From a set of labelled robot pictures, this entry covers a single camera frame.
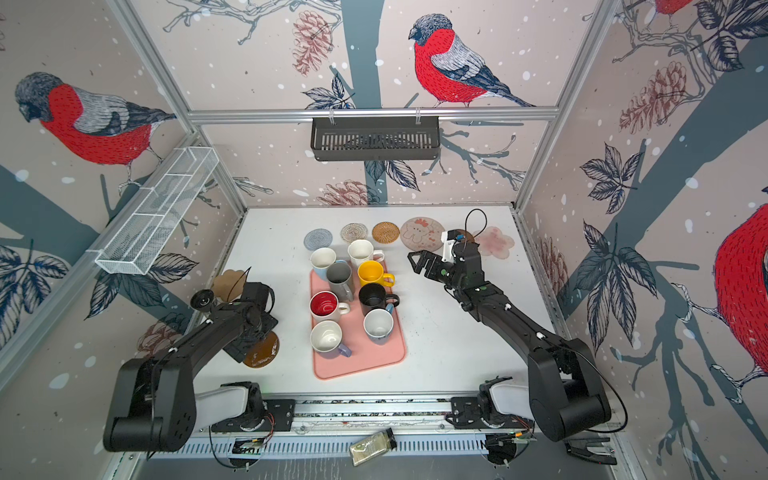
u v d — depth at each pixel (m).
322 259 0.97
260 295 0.73
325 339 0.85
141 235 0.73
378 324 0.86
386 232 1.14
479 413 0.73
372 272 0.96
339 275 0.92
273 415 0.73
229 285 1.01
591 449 0.68
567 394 0.41
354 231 1.14
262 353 0.84
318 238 1.10
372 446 0.66
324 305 0.90
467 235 0.97
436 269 0.75
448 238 0.78
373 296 0.91
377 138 1.06
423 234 1.14
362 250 0.98
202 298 0.83
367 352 0.85
